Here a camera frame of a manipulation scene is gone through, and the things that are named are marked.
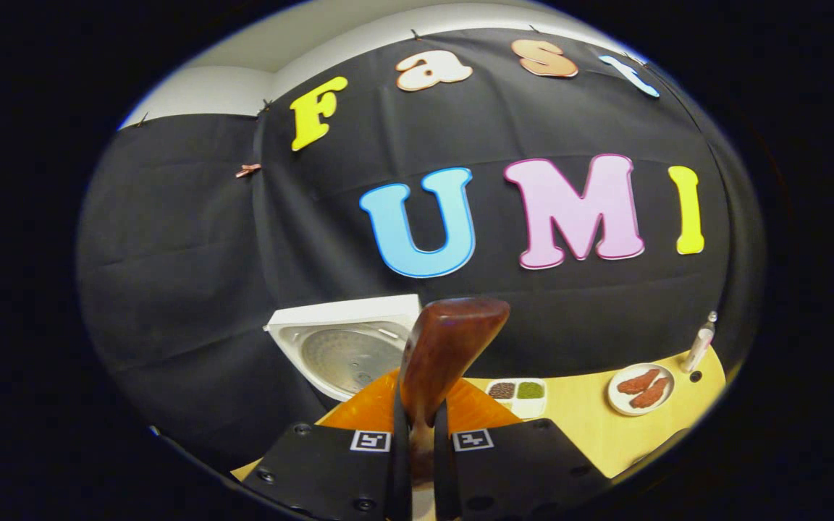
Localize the brown wooden spoon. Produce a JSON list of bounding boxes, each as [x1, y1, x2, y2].
[[397, 297, 511, 486]]

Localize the small clear bottle pink label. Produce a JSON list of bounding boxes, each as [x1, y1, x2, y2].
[[681, 311, 718, 373]]

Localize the white round plate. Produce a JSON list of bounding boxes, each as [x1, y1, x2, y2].
[[607, 363, 675, 417]]

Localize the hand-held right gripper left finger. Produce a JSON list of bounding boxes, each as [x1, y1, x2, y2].
[[241, 369, 413, 521]]

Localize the white divided grain dish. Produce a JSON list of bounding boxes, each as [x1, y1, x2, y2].
[[486, 378, 548, 419]]

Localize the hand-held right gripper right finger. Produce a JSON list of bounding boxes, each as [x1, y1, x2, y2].
[[432, 376, 610, 521]]

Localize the white rice cooker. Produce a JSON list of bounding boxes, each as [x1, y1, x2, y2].
[[265, 295, 421, 402]]

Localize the black backdrop cloth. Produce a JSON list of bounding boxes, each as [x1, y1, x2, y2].
[[75, 27, 765, 471]]

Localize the red sausage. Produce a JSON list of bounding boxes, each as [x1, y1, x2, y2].
[[629, 378, 670, 410], [618, 369, 660, 395]]

